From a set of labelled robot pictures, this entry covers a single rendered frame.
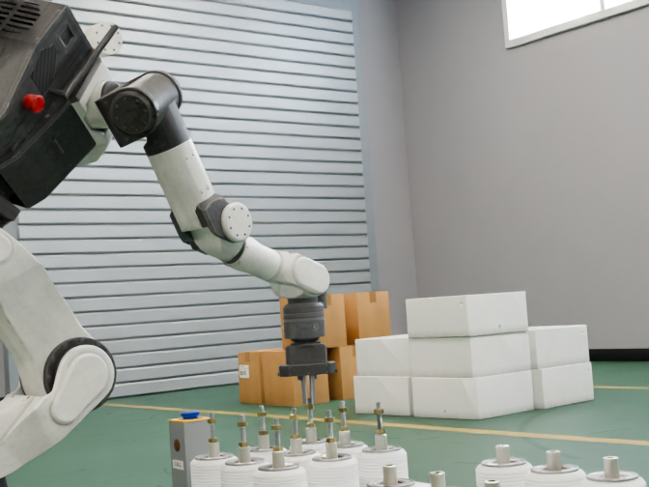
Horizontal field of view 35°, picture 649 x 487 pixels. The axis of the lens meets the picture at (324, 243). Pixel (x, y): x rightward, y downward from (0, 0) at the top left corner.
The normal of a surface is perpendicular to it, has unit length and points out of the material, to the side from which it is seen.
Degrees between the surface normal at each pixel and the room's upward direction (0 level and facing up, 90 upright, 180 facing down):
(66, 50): 110
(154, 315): 90
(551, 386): 90
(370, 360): 90
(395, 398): 90
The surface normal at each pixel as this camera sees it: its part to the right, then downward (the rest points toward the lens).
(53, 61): 0.88, 0.25
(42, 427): 0.35, 0.23
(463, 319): -0.78, 0.02
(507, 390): 0.66, -0.09
